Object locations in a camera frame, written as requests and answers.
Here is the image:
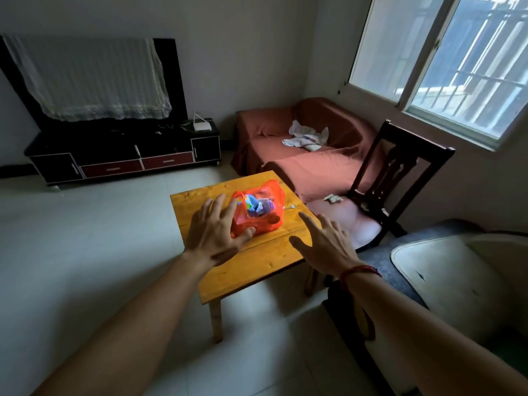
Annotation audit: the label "person's left hand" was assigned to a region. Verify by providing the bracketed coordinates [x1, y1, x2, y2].
[184, 193, 256, 273]

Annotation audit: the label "person's right hand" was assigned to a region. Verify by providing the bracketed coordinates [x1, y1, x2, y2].
[288, 211, 364, 279]

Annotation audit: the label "orange plastic bag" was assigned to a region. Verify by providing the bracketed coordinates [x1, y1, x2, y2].
[229, 179, 286, 239]

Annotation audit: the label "person's left forearm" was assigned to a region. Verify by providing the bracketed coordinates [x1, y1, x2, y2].
[31, 251, 215, 396]

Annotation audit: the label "person's right forearm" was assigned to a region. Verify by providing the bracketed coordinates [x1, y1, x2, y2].
[344, 269, 528, 396]

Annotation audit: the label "yellow wooden table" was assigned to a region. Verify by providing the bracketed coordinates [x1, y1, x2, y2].
[169, 170, 322, 344]

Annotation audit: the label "sofa with red cover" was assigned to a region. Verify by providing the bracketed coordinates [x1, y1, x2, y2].
[230, 97, 387, 202]

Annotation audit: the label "dark wooden chair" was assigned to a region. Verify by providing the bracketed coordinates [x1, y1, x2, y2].
[307, 119, 457, 250]

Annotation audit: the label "white router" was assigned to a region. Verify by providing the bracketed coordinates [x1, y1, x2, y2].
[191, 110, 213, 133]

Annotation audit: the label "black and white massage chair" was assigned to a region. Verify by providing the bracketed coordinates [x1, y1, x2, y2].
[323, 220, 528, 396]

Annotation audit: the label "white crumpled clothes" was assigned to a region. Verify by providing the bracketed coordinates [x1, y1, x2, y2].
[282, 120, 329, 152]

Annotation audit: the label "black television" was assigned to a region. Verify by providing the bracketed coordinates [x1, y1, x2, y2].
[0, 35, 189, 133]

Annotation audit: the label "white lace cover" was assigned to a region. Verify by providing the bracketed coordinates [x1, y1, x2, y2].
[2, 35, 173, 122]

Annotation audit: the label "barred living room window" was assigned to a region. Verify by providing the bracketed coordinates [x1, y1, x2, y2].
[348, 0, 528, 151]

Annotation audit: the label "red string bracelet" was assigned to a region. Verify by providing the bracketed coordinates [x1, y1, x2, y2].
[339, 265, 383, 285]

